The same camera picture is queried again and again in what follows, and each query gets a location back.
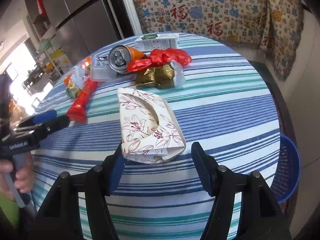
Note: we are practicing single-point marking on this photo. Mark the clear plastic container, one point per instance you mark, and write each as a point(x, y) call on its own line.
point(100, 73)

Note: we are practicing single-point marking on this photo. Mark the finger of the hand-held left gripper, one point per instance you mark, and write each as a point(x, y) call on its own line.
point(58, 123)
point(45, 116)

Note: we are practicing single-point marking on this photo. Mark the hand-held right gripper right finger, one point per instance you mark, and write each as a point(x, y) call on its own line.
point(202, 172)

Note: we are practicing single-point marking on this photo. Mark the white green milk carton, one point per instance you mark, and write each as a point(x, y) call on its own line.
point(160, 42)

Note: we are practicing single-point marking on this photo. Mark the blue plastic basket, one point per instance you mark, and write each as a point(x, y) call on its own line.
point(287, 170)

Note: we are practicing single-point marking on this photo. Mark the orange soda can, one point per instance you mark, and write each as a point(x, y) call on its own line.
point(120, 58)

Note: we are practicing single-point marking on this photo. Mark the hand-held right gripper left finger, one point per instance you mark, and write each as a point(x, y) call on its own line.
point(117, 173)

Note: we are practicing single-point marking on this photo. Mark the person's left hand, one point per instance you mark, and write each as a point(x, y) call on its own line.
point(25, 177)

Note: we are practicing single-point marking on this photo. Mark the printed blanket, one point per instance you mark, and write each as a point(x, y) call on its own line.
point(200, 10)

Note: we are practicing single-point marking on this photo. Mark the flattened floral paper box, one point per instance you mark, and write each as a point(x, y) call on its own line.
point(140, 127)

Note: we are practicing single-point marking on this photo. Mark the gold foil wrapper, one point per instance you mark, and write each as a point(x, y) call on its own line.
point(155, 76)

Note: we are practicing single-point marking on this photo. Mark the red snack wrapper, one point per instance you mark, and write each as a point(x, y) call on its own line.
point(80, 102)

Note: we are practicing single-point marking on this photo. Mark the red plastic bag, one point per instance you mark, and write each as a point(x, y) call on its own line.
point(172, 55)

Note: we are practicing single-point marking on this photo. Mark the orange white snack packet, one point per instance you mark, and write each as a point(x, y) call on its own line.
point(84, 67)

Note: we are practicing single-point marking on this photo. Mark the white plastic bag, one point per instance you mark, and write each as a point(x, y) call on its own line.
point(178, 76)

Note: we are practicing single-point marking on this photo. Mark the person's green shirt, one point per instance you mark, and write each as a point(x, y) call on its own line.
point(8, 212)

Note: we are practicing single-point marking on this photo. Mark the metal storage rack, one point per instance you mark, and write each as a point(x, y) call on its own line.
point(53, 60)

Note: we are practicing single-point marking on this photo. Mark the green snack packet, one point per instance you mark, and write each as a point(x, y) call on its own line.
point(72, 90)

